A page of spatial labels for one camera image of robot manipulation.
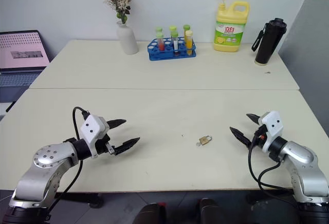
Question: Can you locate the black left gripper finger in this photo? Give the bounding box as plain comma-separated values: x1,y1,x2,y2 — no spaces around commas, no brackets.
106,119,127,130
113,137,141,156

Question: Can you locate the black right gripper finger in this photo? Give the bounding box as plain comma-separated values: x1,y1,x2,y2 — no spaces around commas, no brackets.
246,113,263,126
229,126,253,149

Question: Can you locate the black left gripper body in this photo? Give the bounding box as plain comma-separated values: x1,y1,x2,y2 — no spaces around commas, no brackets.
95,134,116,156

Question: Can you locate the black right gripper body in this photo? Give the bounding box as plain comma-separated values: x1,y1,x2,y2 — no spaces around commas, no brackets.
252,124,268,150

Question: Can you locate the small brass padlock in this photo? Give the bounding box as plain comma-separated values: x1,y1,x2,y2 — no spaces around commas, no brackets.
198,135,213,147

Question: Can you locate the dark rounded shape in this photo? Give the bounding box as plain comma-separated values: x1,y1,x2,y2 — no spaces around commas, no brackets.
132,202,167,224
196,197,228,224

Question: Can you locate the white ceramic vase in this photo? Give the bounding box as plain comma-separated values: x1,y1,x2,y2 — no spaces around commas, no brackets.
116,20,140,55

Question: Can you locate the blue test tube rack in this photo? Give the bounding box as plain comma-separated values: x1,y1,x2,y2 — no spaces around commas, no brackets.
147,36,197,61

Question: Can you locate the green-capped tube, red liquid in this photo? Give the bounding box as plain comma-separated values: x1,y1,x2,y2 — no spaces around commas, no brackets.
155,32,166,52

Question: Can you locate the yellow detergent pump bottle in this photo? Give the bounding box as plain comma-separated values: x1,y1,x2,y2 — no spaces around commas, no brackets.
213,0,251,53

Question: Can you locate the green-capped tube, white label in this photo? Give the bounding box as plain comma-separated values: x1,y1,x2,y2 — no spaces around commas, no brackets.
170,30,180,55

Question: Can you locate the yellow-capped tube, orange liquid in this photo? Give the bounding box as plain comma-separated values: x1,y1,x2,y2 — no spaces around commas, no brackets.
185,30,194,55

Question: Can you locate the grey laptop with pink screen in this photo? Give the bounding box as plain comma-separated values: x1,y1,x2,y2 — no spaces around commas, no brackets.
0,29,51,104

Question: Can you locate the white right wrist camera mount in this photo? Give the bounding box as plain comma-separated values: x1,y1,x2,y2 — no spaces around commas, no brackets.
258,110,284,153

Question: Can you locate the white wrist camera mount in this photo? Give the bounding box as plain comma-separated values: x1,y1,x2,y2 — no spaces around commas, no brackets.
79,115,110,159
258,110,284,153

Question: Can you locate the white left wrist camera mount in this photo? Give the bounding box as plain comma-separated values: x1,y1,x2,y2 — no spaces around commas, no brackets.
79,115,110,159

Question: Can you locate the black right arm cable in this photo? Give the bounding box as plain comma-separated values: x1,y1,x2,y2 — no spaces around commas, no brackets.
247,130,300,208

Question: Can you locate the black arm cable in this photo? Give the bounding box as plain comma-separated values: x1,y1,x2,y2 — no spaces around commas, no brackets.
47,106,91,211
247,130,300,208

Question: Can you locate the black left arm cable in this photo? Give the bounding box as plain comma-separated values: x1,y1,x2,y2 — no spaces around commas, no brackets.
47,106,91,211

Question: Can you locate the black thermos bottle with strap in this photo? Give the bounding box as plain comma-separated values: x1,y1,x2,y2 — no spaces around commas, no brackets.
251,17,288,66

